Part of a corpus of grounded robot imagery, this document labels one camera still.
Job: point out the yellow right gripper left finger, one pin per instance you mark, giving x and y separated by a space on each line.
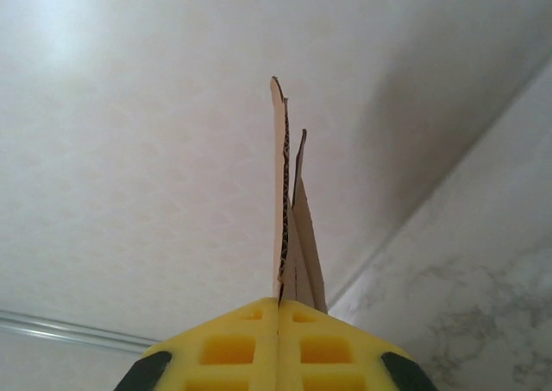
224 348

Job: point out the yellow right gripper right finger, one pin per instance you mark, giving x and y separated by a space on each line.
328 348

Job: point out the brown cardboard box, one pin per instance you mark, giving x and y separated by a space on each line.
280 192

